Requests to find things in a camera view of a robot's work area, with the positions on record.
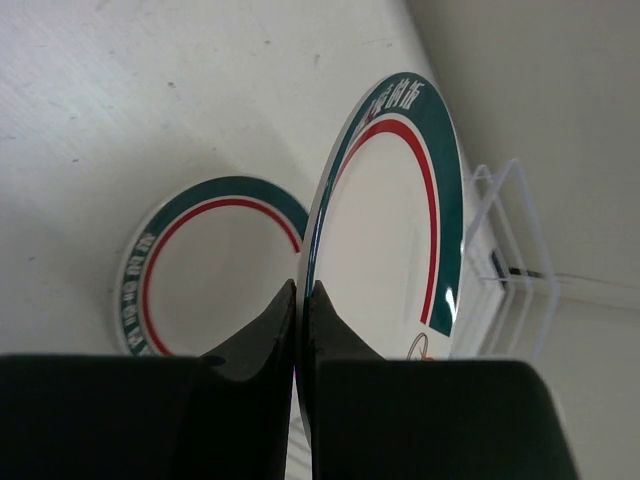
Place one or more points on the green rimmed plate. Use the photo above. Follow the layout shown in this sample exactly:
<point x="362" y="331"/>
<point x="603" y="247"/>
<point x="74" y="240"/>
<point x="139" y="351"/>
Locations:
<point x="204" y="263"/>
<point x="385" y="234"/>

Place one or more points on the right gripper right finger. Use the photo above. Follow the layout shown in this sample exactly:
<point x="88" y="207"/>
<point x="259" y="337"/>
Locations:
<point x="371" y="418"/>

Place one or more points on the white wire dish rack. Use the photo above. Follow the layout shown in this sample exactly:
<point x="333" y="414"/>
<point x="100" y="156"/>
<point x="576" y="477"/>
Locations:
<point x="509" y="288"/>

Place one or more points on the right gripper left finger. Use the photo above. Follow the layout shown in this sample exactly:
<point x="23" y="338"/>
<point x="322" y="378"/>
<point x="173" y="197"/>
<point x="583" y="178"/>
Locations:
<point x="221" y="415"/>

